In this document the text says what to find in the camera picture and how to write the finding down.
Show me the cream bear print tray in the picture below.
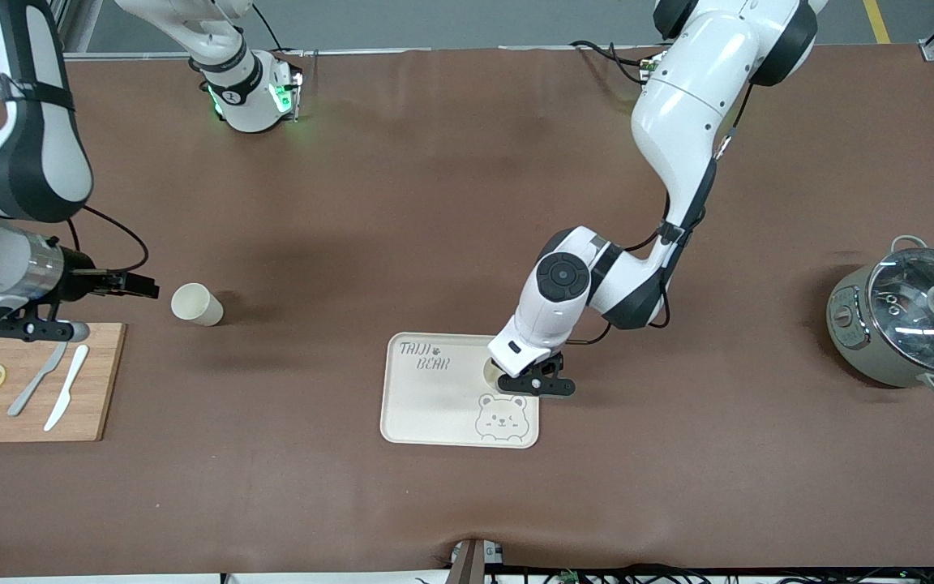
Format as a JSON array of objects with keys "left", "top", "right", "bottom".
[{"left": 379, "top": 332, "right": 541, "bottom": 449}]

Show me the glass pot lid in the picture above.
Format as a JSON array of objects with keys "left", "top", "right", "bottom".
[{"left": 867, "top": 248, "right": 934, "bottom": 376}]

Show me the grey plastic knife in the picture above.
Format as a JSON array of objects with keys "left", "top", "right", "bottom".
[{"left": 7, "top": 339, "right": 70, "bottom": 418}]

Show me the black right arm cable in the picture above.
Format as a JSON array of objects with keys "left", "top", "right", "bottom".
[{"left": 68, "top": 206, "right": 150, "bottom": 273}]

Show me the grey table edge clamp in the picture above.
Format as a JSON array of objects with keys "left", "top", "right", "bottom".
[{"left": 449, "top": 538, "right": 505, "bottom": 584}]

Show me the white plastic knife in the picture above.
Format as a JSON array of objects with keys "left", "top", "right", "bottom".
[{"left": 44, "top": 345, "right": 90, "bottom": 432}]

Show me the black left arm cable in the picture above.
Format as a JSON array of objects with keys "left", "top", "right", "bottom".
[{"left": 568, "top": 81, "right": 756, "bottom": 346}]

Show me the black arm base cable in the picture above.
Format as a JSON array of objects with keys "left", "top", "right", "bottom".
[{"left": 569, "top": 39, "right": 654, "bottom": 87}]

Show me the grey-green electric cooking pot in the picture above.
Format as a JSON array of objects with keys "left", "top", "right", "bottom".
[{"left": 826, "top": 235, "right": 934, "bottom": 397}]

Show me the wooden cutting board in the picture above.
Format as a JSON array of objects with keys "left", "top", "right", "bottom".
[{"left": 0, "top": 323, "right": 127, "bottom": 444}]

